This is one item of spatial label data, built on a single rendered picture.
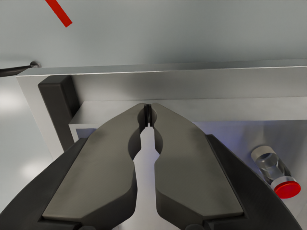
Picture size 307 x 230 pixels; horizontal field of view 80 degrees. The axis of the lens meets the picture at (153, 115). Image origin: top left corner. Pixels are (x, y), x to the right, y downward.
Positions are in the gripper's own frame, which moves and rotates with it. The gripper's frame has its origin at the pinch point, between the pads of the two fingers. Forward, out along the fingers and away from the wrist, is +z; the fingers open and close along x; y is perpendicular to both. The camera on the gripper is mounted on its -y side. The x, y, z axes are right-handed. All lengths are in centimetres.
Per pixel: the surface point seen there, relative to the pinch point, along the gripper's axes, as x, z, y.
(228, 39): 39, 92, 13
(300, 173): 16.7, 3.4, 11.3
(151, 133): 0.0, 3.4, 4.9
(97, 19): -28, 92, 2
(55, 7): -47, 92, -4
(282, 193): 10.9, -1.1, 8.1
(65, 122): -6.9, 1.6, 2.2
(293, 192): 11.8, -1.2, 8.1
